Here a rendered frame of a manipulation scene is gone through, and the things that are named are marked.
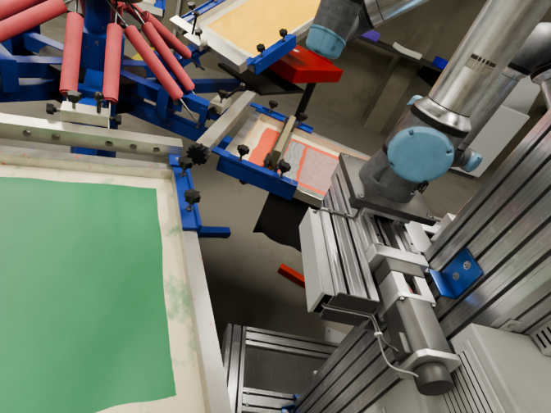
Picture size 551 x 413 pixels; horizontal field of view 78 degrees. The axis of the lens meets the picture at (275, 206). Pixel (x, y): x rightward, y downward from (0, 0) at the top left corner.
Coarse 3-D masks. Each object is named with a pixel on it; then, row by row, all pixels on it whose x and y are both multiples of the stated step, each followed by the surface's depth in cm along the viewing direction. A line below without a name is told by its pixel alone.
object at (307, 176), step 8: (256, 152) 143; (264, 152) 145; (248, 160) 136; (256, 160) 138; (272, 168) 137; (304, 168) 147; (312, 168) 149; (304, 176) 141; (312, 176) 144; (320, 176) 146; (328, 176) 148; (304, 184) 136; (312, 184) 138; (320, 184) 140; (328, 184) 143; (320, 192) 136
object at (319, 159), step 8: (264, 136) 157; (272, 136) 160; (264, 144) 151; (272, 144) 154; (304, 144) 166; (304, 152) 159; (312, 152) 162; (320, 152) 164; (304, 160) 153; (312, 160) 156; (320, 160) 158; (328, 160) 161; (336, 160) 164; (320, 168) 152; (328, 168) 155
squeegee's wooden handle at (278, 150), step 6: (288, 120) 155; (294, 120) 157; (288, 126) 149; (288, 132) 144; (282, 138) 137; (276, 144) 132; (282, 144) 133; (276, 150) 127; (282, 150) 130; (276, 156) 128; (270, 162) 130; (276, 162) 130
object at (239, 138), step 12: (252, 120) 157; (264, 120) 170; (276, 120) 169; (240, 132) 144; (300, 132) 170; (312, 132) 172; (240, 144) 138; (324, 144) 171; (336, 144) 170; (360, 156) 170; (300, 192) 125; (312, 192) 127; (312, 204) 127
